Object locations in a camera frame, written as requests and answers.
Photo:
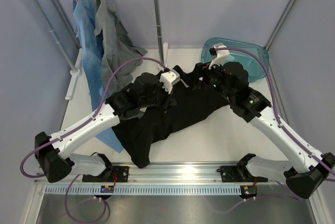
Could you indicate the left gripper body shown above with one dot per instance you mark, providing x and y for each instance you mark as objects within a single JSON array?
[{"x": 160, "y": 98}]

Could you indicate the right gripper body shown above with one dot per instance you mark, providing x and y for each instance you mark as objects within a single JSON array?
[{"x": 212, "y": 78}]

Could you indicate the black shirt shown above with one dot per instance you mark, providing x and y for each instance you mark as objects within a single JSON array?
[{"x": 193, "y": 105}]

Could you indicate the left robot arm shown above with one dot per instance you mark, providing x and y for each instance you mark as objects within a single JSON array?
[{"x": 56, "y": 152}]

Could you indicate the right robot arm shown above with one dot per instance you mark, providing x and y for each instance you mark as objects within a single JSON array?
[{"x": 306, "y": 167}]

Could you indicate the grey shirt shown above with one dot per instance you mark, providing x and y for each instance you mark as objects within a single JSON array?
[{"x": 117, "y": 46}]

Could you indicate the blue shirt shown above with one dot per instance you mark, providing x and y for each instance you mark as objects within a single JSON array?
[{"x": 84, "y": 20}]

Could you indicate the white and metal clothes rack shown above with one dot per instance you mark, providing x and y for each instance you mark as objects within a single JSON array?
[{"x": 75, "y": 68}]

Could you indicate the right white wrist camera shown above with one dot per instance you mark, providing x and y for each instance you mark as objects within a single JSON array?
[{"x": 220, "y": 54}]

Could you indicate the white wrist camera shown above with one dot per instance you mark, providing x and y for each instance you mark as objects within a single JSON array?
[
  {"x": 220, "y": 54},
  {"x": 169, "y": 79}
]

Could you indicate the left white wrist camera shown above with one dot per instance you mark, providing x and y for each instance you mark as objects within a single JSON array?
[{"x": 169, "y": 79}]

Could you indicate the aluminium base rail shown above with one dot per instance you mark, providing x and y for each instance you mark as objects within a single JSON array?
[{"x": 178, "y": 174}]

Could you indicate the light blue cable duct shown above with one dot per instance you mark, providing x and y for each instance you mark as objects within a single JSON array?
[{"x": 99, "y": 190}]

